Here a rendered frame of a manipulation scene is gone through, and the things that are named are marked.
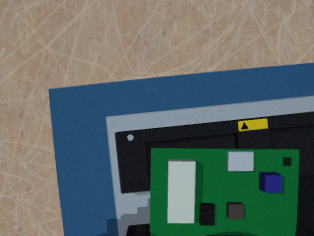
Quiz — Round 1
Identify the green circuit board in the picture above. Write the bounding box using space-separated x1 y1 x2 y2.
150 148 299 236

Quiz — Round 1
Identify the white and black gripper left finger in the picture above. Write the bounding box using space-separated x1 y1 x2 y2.
134 225 150 236

